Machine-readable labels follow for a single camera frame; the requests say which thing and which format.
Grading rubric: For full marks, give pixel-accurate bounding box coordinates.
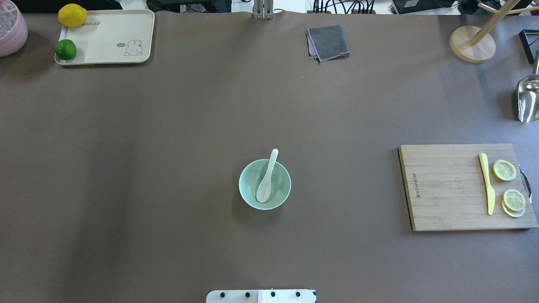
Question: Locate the light green bowl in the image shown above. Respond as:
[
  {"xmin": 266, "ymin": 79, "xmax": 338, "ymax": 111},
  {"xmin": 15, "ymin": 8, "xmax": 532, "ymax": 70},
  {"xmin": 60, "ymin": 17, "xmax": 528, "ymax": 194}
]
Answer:
[{"xmin": 238, "ymin": 159, "xmax": 291, "ymax": 210}]

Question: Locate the white ceramic spoon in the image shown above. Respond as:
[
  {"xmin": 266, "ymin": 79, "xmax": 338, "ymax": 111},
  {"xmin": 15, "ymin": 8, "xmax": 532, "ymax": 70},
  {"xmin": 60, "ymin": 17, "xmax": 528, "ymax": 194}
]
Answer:
[{"xmin": 256, "ymin": 149, "xmax": 279, "ymax": 203}]

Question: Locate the grey folded cloth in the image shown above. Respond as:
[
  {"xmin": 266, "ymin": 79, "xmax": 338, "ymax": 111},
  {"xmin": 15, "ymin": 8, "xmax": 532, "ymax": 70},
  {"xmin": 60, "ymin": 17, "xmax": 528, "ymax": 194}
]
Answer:
[{"xmin": 306, "ymin": 25, "xmax": 350, "ymax": 63}]

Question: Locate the bamboo cutting board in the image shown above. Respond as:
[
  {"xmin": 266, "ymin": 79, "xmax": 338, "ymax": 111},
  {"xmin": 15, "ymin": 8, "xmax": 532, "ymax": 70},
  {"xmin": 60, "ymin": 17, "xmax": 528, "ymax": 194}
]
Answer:
[{"xmin": 398, "ymin": 144, "xmax": 538, "ymax": 231}]

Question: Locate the beige bear tray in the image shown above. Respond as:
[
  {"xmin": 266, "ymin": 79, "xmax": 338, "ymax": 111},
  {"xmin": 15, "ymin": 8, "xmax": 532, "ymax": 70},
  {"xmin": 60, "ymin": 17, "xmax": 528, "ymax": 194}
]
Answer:
[{"xmin": 54, "ymin": 9, "xmax": 155, "ymax": 66}]

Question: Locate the yellow plastic knife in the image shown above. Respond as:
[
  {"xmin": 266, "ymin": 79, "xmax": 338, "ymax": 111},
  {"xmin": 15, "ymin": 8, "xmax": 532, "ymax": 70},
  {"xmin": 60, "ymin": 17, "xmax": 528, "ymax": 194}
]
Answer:
[{"xmin": 478, "ymin": 153, "xmax": 496, "ymax": 215}]

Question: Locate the green lime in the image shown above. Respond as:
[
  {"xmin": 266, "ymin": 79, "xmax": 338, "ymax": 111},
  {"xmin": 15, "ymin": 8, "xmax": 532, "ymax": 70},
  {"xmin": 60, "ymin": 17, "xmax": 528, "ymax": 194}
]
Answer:
[{"xmin": 55, "ymin": 40, "xmax": 77, "ymax": 60}]

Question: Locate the wooden stand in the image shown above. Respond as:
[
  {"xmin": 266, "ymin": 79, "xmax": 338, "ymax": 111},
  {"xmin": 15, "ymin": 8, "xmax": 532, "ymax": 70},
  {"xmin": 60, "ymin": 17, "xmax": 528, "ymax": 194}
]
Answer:
[{"xmin": 449, "ymin": 0, "xmax": 539, "ymax": 64}]

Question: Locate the single lemon slice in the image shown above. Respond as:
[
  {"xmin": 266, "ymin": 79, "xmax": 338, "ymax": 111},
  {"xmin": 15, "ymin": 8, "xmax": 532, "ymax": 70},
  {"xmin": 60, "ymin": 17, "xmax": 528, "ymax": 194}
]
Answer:
[{"xmin": 491, "ymin": 159, "xmax": 517, "ymax": 181}]

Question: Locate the yellow lemon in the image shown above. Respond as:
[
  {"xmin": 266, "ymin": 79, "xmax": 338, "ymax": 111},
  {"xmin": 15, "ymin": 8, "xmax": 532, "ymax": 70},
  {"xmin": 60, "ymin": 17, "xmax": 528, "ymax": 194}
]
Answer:
[{"xmin": 57, "ymin": 3, "xmax": 88, "ymax": 27}]

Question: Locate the lemon slice underneath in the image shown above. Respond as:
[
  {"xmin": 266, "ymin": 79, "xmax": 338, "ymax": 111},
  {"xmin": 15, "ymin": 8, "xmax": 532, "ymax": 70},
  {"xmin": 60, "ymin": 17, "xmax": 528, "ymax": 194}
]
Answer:
[{"xmin": 501, "ymin": 201, "xmax": 525, "ymax": 218}]

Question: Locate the lemon slice top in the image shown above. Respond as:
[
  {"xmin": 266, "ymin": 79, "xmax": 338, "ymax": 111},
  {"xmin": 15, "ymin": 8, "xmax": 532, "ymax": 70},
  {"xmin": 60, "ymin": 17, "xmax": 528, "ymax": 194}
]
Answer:
[{"xmin": 502, "ymin": 189, "xmax": 526, "ymax": 212}]

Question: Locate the steel metal scoop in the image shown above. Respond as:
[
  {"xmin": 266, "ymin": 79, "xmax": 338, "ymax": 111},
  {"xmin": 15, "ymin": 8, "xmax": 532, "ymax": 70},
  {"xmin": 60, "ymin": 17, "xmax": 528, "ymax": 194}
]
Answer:
[{"xmin": 517, "ymin": 51, "xmax": 539, "ymax": 123}]

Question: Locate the pink ribbed pot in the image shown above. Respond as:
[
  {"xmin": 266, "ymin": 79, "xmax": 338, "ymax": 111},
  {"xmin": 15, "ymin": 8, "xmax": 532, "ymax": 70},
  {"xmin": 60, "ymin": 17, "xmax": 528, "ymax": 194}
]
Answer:
[{"xmin": 0, "ymin": 0, "xmax": 28, "ymax": 57}]

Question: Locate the metal camera post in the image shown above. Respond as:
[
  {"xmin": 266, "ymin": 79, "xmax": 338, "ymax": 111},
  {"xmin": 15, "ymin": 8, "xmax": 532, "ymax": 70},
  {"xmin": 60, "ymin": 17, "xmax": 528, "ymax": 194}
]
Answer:
[{"xmin": 253, "ymin": 0, "xmax": 275, "ymax": 20}]

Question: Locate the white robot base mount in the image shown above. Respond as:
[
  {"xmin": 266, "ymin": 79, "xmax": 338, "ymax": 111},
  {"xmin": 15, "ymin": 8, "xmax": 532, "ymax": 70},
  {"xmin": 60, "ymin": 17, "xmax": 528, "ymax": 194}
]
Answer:
[{"xmin": 206, "ymin": 288, "xmax": 317, "ymax": 303}]

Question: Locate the black cables bundle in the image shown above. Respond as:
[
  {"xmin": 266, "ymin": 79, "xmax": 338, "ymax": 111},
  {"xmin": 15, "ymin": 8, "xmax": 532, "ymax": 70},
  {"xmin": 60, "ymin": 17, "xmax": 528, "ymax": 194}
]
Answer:
[{"xmin": 312, "ymin": 0, "xmax": 376, "ymax": 15}]

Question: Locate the black frame object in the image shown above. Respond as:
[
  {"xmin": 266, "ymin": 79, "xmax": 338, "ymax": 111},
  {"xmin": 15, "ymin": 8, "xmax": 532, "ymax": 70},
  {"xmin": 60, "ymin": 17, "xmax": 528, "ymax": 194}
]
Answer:
[{"xmin": 518, "ymin": 29, "xmax": 539, "ymax": 64}]

